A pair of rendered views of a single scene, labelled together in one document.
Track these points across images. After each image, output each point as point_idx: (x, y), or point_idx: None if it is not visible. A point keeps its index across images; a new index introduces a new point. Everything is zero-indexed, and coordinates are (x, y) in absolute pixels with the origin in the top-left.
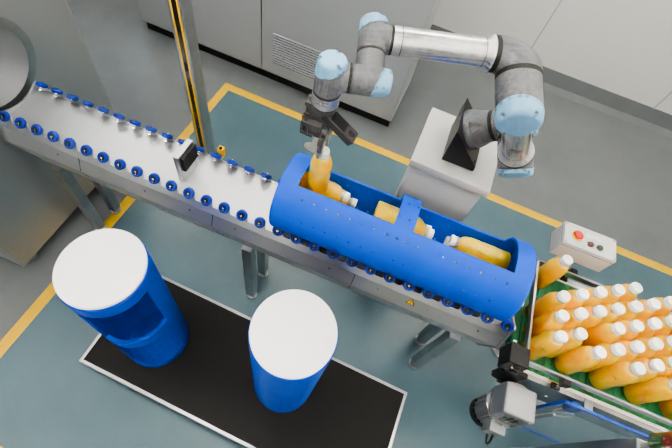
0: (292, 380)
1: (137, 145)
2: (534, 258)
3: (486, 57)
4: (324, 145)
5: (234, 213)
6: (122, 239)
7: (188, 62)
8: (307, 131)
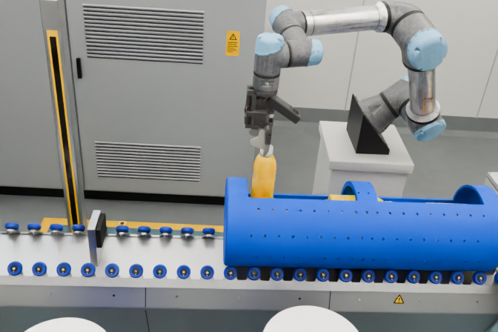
0: None
1: (22, 249)
2: (490, 189)
3: (380, 17)
4: None
5: (171, 277)
6: (68, 326)
7: (69, 138)
8: (253, 123)
